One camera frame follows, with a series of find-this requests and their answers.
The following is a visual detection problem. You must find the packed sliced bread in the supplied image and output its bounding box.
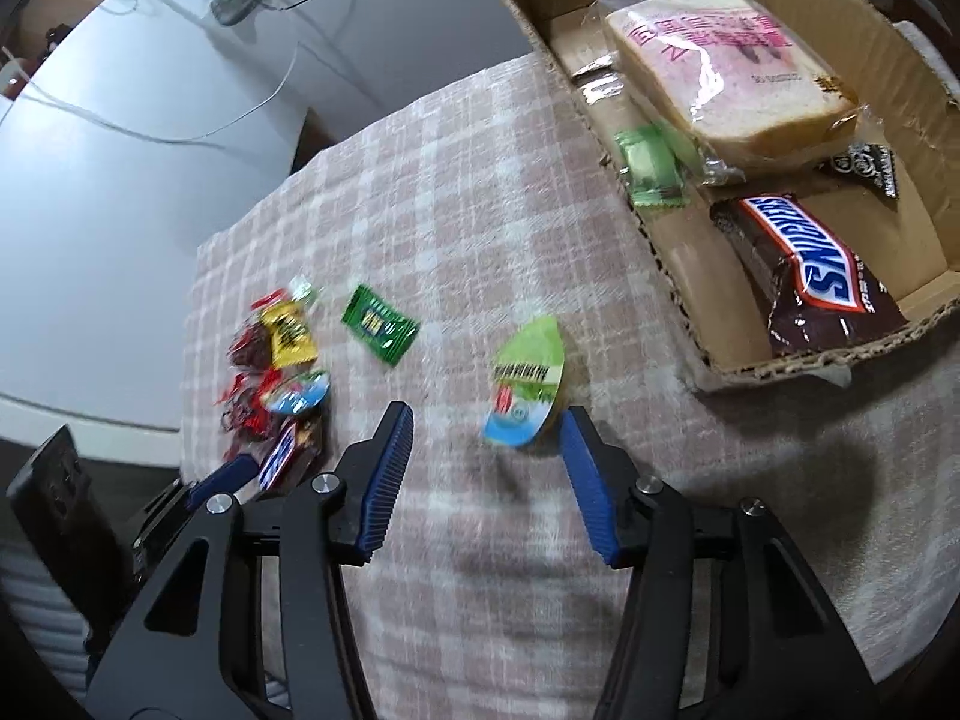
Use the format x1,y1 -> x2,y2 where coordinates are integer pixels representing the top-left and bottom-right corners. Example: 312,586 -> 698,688
602,0 -> 863,167

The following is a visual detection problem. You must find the wooden wall shelf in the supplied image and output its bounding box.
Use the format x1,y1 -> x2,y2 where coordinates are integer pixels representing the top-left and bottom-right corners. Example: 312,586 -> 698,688
0,0 -> 85,100

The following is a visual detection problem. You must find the large brown chocolate bar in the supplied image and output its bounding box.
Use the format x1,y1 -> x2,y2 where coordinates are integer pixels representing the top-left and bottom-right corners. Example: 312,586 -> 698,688
709,193 -> 910,359

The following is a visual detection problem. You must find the light green candy packet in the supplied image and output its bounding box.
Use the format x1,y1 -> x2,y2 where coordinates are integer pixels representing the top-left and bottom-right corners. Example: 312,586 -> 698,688
613,124 -> 691,209

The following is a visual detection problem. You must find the small brown chocolate bar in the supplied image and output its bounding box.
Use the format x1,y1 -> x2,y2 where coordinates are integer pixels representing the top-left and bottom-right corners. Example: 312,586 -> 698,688
256,420 -> 325,494

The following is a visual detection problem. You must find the cardboard box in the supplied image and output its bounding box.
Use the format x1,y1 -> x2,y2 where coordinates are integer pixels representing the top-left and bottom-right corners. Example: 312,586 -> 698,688
491,0 -> 960,396

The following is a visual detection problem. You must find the black cable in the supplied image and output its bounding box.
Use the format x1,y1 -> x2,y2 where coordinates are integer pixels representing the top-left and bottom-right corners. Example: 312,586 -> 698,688
202,0 -> 387,61

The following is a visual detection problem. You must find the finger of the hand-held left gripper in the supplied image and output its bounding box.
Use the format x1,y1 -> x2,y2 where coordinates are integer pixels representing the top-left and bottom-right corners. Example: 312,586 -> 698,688
131,456 -> 257,592

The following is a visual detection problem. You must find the white cable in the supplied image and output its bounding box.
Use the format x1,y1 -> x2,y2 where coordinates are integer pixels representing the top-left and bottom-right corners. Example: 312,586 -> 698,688
0,0 -> 302,147

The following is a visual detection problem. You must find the black snack packet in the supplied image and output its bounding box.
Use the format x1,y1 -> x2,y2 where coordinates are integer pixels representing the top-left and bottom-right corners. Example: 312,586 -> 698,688
820,141 -> 899,201

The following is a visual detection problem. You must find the green lid jelly cup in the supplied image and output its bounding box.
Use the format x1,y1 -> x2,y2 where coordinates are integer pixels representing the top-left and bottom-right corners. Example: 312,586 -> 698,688
482,316 -> 569,456

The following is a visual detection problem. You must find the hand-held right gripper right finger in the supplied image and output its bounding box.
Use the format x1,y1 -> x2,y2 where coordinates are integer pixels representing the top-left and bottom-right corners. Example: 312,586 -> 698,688
559,406 -> 882,720

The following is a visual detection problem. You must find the striped grey cloth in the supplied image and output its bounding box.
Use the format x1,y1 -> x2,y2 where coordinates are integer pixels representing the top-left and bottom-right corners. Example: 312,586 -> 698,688
0,536 -> 96,665

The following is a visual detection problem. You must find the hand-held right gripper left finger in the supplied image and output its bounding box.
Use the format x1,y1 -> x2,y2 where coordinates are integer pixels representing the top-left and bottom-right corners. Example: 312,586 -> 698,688
84,401 -> 415,720

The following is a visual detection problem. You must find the dark green candy packet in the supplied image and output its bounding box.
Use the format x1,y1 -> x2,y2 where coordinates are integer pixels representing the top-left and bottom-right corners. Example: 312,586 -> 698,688
340,283 -> 422,369

